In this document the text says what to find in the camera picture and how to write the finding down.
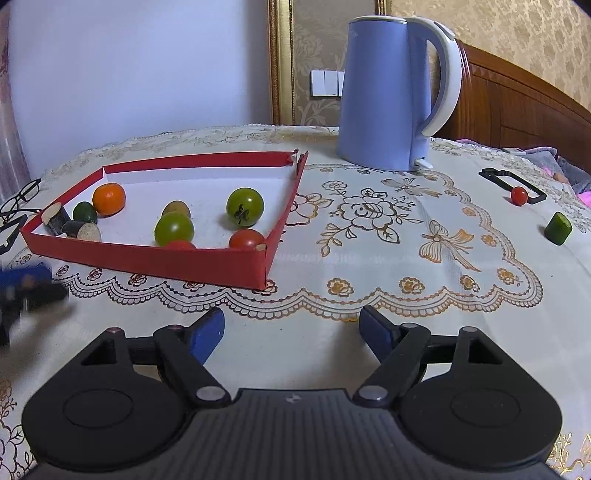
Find pink grey blanket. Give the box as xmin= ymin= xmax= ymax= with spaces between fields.
xmin=503 ymin=145 xmax=591 ymax=208

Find embroidered cream tablecloth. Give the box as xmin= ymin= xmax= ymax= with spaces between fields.
xmin=0 ymin=124 xmax=591 ymax=480

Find wooden headboard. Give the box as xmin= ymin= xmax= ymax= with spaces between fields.
xmin=436 ymin=39 xmax=591 ymax=160

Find small green tomato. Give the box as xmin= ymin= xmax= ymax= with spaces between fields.
xmin=154 ymin=211 xmax=195 ymax=247

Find black plastic frame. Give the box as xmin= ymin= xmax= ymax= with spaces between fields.
xmin=479 ymin=168 xmax=548 ymax=205
xmin=0 ymin=215 xmax=27 ymax=254

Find dark eggplant piece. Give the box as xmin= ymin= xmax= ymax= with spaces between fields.
xmin=41 ymin=202 xmax=72 ymax=237

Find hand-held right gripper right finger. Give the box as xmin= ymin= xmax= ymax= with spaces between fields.
xmin=353 ymin=305 xmax=504 ymax=409

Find black eyeglasses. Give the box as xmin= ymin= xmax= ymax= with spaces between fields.
xmin=0 ymin=179 xmax=42 ymax=217

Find large green tomato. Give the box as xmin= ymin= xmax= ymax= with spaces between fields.
xmin=226 ymin=187 xmax=265 ymax=228

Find gold wall moulding frame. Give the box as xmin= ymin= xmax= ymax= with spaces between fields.
xmin=268 ymin=0 xmax=393 ymax=126

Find red cardboard box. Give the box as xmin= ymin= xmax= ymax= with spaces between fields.
xmin=21 ymin=150 xmax=309 ymax=291

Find blue electric kettle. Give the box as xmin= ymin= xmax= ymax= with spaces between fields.
xmin=335 ymin=15 xmax=463 ymax=172

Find white wall switch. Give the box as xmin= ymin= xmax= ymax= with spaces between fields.
xmin=310 ymin=69 xmax=346 ymax=97

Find brown kiwi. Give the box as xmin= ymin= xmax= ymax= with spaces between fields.
xmin=161 ymin=200 xmax=191 ymax=220

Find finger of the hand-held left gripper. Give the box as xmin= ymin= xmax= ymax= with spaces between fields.
xmin=0 ymin=263 xmax=54 ymax=289
xmin=18 ymin=284 xmax=70 ymax=311

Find pink patterned curtain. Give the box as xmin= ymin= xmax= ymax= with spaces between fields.
xmin=0 ymin=9 xmax=31 ymax=204

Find green cucumber piece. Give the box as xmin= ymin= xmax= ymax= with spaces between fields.
xmin=72 ymin=201 xmax=99 ymax=225
xmin=544 ymin=211 xmax=573 ymax=245

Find orange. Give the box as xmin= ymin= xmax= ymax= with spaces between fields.
xmin=92 ymin=182 xmax=127 ymax=217

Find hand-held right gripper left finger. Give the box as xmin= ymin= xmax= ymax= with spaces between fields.
xmin=81 ymin=307 xmax=232 ymax=408

